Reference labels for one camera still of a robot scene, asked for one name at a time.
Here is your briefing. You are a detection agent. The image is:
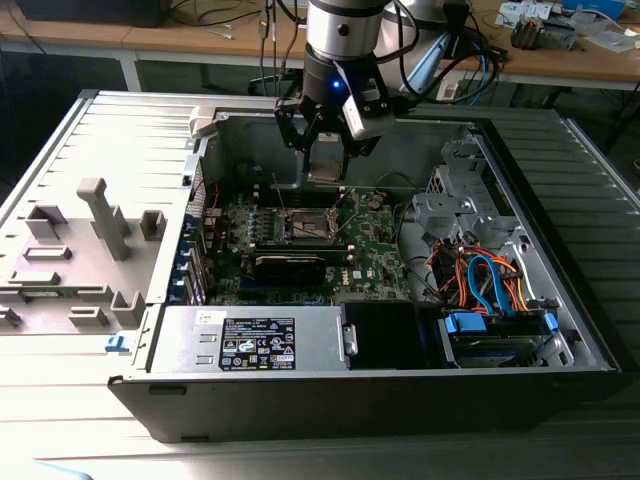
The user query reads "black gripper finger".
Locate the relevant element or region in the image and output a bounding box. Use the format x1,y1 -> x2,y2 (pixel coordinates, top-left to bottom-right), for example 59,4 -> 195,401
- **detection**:
341,132 -> 381,180
273,96 -> 325,172

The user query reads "silver CPU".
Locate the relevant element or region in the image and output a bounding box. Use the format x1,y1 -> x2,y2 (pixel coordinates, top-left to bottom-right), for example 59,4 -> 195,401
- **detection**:
306,144 -> 347,185

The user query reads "metal socket cover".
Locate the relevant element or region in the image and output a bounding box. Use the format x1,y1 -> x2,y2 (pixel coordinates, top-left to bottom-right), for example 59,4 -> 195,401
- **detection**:
327,188 -> 361,236

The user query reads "CPU socket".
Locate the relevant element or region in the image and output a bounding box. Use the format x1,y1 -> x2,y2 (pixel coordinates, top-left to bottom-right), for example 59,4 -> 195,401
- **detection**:
280,204 -> 344,246

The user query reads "CPU cooler heatsink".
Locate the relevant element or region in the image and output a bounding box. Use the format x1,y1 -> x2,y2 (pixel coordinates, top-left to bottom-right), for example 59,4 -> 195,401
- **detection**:
510,14 -> 544,50

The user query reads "beige plastic latch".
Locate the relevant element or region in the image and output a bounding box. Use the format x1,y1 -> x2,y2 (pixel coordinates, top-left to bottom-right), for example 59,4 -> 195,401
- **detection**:
188,105 -> 221,139

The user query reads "green motherboard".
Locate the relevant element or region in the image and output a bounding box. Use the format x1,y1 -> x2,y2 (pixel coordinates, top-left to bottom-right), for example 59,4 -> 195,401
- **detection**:
202,187 -> 416,306

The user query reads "grey metal drive cage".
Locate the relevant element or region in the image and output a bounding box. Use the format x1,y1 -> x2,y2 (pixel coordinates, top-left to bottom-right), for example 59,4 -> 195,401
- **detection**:
412,137 -> 524,251

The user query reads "wooden desk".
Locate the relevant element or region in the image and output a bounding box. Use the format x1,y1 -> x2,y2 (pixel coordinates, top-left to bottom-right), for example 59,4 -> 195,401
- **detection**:
0,0 -> 640,94

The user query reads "black graphics card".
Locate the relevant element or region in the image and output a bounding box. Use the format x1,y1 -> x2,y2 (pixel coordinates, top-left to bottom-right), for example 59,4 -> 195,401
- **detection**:
242,252 -> 326,289

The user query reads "grey power supply unit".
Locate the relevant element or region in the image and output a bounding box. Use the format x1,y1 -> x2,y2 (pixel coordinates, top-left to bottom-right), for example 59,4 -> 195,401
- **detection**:
149,305 -> 351,374

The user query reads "white paper box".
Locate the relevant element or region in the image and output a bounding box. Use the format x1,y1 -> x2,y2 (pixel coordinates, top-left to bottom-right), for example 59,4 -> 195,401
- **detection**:
499,2 -> 551,26

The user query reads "black box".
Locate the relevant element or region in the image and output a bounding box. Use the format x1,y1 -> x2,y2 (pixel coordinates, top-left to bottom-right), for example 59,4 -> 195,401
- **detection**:
17,0 -> 171,29

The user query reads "grey metal device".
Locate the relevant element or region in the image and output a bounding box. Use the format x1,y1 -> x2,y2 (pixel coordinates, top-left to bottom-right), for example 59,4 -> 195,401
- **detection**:
542,17 -> 584,51

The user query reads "hard disk in blue carrier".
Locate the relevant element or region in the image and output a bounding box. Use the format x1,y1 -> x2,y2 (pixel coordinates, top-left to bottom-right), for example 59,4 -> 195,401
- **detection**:
439,309 -> 561,369

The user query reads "grey parts rack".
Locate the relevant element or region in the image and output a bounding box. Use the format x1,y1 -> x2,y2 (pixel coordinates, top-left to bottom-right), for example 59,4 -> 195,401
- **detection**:
0,177 -> 166,336

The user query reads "black PC case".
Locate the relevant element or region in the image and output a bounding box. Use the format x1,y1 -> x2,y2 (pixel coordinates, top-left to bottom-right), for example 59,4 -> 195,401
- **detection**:
107,89 -> 624,444

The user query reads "blue box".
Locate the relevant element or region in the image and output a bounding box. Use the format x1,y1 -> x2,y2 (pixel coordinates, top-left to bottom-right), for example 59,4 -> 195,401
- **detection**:
562,0 -> 626,16

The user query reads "clear plastic bag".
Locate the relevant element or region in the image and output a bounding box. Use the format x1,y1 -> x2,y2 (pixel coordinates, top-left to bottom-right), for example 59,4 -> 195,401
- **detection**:
584,19 -> 640,54

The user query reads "pale blue object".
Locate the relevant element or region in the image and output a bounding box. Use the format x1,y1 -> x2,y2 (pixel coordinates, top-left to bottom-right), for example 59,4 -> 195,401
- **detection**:
29,458 -> 99,480

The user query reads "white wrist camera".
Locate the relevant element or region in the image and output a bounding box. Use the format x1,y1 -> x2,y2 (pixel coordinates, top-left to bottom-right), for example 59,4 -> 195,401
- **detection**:
342,92 -> 396,141

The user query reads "thin dark fan wire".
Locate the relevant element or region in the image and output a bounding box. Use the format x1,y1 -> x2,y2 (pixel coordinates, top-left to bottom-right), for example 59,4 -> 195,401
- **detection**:
374,172 -> 417,196

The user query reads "grey hanging cable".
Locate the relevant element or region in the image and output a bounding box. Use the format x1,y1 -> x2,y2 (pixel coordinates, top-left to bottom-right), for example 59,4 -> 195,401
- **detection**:
258,0 -> 281,99

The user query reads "red black wire bundle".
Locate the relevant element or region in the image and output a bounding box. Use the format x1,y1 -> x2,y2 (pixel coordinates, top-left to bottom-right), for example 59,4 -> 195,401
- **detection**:
429,239 -> 471,306

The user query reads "blue hanging cable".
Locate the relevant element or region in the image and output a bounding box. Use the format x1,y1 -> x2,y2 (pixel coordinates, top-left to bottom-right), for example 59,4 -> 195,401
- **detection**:
472,44 -> 489,106

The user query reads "black stand post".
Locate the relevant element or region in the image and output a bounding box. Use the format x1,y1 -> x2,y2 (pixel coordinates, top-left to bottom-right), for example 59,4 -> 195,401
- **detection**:
442,0 -> 474,60

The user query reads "blue flat wire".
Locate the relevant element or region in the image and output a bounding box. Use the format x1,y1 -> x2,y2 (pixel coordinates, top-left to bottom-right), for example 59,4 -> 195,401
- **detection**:
467,253 -> 516,319

